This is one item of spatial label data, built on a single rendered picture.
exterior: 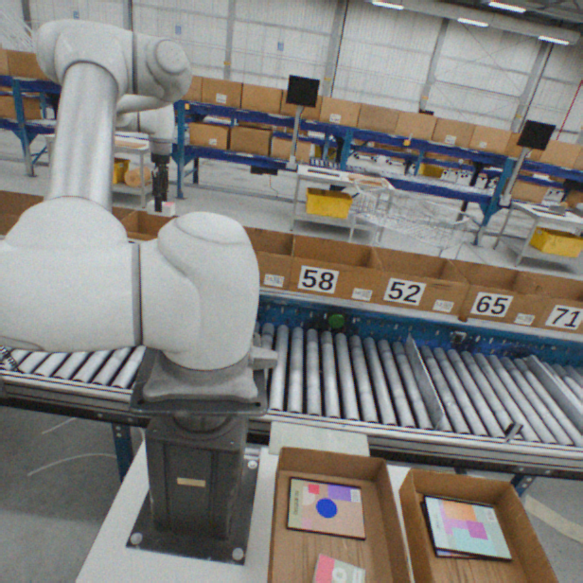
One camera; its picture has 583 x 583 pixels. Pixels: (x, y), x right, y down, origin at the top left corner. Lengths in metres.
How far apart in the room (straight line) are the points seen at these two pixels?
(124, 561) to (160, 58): 1.07
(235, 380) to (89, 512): 1.41
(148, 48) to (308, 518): 1.13
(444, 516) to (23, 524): 1.60
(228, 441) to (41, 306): 0.39
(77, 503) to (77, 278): 1.55
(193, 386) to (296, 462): 0.52
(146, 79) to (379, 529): 1.19
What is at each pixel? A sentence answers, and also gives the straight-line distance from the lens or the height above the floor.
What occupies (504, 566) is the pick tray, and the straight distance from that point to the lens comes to 1.17.
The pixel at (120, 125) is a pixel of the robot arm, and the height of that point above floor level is 1.47.
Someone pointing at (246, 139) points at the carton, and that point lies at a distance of 5.77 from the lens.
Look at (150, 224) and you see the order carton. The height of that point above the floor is 0.98.
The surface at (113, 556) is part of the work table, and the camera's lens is 1.00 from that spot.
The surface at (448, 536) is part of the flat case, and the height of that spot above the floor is 0.78.
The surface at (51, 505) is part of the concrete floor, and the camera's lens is 2.01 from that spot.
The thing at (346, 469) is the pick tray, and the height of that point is 0.79.
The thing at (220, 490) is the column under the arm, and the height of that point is 0.95.
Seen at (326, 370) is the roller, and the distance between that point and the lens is 1.42.
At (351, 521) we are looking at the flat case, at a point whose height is 0.77.
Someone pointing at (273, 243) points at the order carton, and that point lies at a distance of 1.81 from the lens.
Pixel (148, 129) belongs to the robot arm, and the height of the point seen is 1.46.
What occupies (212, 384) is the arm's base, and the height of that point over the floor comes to 1.22.
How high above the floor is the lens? 1.64
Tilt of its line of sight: 28 degrees down
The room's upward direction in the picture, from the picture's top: 10 degrees clockwise
